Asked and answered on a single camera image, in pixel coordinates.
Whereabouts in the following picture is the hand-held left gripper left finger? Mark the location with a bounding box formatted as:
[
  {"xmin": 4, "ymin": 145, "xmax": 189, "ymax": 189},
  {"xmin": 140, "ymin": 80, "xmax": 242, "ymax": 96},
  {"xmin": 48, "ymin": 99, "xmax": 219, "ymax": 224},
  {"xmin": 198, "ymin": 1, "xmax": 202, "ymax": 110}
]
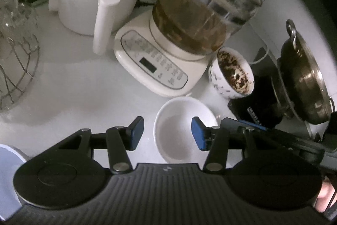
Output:
[{"xmin": 56, "ymin": 117, "xmax": 145, "ymax": 174}]

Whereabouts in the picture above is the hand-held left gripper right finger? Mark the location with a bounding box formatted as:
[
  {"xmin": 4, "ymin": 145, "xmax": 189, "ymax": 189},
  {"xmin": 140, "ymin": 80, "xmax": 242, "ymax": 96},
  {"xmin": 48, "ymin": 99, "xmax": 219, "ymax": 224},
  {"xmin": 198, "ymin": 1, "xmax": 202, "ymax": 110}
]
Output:
[{"xmin": 191, "ymin": 117, "xmax": 279, "ymax": 173}]

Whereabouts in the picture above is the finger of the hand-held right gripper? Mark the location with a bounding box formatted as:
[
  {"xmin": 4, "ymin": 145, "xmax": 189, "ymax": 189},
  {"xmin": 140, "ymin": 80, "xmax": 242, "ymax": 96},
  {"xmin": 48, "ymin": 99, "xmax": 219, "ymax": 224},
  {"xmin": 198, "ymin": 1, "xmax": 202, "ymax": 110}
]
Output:
[{"xmin": 221, "ymin": 117, "xmax": 325, "ymax": 163}]

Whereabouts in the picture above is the person's right hand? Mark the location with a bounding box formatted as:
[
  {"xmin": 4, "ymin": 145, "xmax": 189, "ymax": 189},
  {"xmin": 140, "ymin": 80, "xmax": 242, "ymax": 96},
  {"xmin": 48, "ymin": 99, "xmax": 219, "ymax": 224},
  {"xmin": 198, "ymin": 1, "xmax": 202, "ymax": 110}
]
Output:
[{"xmin": 314, "ymin": 175, "xmax": 337, "ymax": 215}]

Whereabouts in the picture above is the black induction cooker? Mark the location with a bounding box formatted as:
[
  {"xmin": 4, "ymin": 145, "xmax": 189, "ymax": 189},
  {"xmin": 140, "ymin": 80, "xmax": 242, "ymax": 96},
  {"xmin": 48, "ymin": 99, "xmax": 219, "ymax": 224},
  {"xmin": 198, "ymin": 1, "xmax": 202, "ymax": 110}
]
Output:
[{"xmin": 228, "ymin": 47, "xmax": 290, "ymax": 129}]

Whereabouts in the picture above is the patterned cup with tea dregs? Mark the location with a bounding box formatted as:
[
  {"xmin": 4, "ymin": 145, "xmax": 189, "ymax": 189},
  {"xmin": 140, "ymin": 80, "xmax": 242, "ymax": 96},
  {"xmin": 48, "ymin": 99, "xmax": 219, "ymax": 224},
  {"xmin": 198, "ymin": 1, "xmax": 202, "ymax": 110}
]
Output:
[{"xmin": 209, "ymin": 47, "xmax": 255, "ymax": 100}]

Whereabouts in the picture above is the steel wok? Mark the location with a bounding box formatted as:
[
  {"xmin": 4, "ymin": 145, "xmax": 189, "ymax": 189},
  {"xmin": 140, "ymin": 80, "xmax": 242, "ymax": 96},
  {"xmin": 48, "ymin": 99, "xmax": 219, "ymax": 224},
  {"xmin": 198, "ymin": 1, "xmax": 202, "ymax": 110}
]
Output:
[{"xmin": 276, "ymin": 19, "xmax": 336, "ymax": 125}]

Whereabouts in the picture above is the white kettle control base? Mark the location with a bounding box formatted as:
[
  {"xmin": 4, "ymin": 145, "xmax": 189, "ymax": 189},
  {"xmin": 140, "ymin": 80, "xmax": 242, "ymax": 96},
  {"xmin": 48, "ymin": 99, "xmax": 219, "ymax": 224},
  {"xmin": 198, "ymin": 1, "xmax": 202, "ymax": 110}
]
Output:
[{"xmin": 113, "ymin": 15, "xmax": 211, "ymax": 97}]

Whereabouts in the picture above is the glass kettle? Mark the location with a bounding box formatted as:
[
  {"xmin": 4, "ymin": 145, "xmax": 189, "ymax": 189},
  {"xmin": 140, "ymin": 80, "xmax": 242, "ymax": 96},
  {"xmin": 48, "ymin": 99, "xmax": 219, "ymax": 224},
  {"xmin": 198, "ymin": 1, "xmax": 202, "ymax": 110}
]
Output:
[{"xmin": 152, "ymin": 0, "xmax": 264, "ymax": 56}]

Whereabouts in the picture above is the white electric pot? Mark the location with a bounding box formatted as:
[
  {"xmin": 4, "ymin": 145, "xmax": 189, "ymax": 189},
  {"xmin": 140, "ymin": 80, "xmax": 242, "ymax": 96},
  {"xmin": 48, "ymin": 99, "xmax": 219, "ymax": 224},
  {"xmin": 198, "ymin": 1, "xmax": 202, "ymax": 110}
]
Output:
[{"xmin": 49, "ymin": 0, "xmax": 164, "ymax": 55}]

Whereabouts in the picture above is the metal wire basket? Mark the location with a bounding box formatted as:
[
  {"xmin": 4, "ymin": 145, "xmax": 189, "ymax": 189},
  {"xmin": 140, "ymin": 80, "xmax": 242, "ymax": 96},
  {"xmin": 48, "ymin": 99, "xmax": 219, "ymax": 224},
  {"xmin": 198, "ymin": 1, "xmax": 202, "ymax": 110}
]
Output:
[{"xmin": 0, "ymin": 29, "xmax": 41, "ymax": 111}]

